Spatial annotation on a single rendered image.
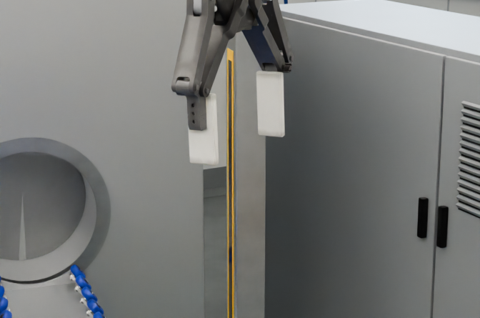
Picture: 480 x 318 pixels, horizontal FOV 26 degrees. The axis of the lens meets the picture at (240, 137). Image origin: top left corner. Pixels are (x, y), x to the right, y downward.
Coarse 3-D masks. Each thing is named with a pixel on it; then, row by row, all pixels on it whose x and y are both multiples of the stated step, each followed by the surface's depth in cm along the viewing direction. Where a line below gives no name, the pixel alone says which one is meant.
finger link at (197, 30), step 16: (192, 0) 98; (208, 0) 97; (192, 16) 98; (208, 16) 98; (192, 32) 98; (208, 32) 98; (192, 48) 97; (176, 64) 98; (192, 64) 97; (176, 80) 97; (192, 80) 96
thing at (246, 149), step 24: (240, 48) 187; (240, 72) 188; (240, 96) 189; (240, 120) 190; (240, 144) 192; (264, 144) 193; (240, 168) 193; (264, 168) 194; (240, 192) 194; (264, 192) 196; (240, 216) 195; (264, 216) 197; (240, 240) 196; (264, 240) 198; (240, 264) 197; (264, 264) 199; (240, 288) 199; (264, 288) 200; (240, 312) 200
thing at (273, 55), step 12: (252, 0) 104; (264, 12) 106; (264, 24) 106; (252, 36) 108; (264, 36) 107; (252, 48) 110; (264, 48) 109; (276, 48) 110; (264, 60) 111; (276, 60) 110; (288, 72) 111
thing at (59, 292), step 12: (60, 276) 257; (12, 288) 254; (24, 288) 254; (36, 288) 255; (48, 288) 255; (60, 288) 255; (72, 288) 255; (12, 300) 247; (24, 300) 247; (36, 300) 247; (48, 300) 247; (60, 300) 247; (72, 300) 247; (12, 312) 240; (24, 312) 240; (36, 312) 240; (48, 312) 240; (60, 312) 240; (72, 312) 240; (84, 312) 240
